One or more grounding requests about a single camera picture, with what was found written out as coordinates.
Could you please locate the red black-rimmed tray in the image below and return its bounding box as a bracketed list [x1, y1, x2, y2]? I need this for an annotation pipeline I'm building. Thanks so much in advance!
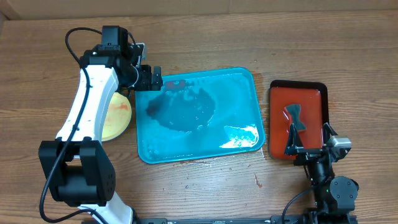
[269, 80, 329, 160]

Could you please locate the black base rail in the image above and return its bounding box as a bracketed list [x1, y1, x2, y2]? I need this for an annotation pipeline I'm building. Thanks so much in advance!
[133, 215, 359, 224]

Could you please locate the yellow-green plate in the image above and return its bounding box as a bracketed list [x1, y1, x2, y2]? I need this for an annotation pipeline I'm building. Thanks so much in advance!
[102, 92, 132, 141]

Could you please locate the orange sponge with dark scourer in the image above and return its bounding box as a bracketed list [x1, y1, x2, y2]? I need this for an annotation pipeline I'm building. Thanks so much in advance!
[284, 104, 307, 132]

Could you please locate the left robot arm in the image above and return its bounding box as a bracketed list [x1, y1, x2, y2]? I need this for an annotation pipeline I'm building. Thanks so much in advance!
[39, 26, 163, 223]

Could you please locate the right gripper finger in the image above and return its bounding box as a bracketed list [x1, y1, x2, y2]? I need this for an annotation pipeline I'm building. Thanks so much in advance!
[284, 124, 303, 156]
[323, 123, 337, 147]

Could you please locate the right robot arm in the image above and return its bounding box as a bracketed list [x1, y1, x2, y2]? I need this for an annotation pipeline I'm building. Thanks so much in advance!
[280, 123, 359, 223]

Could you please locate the teal plastic tray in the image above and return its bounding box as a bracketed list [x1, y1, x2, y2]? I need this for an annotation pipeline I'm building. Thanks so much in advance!
[135, 67, 266, 164]

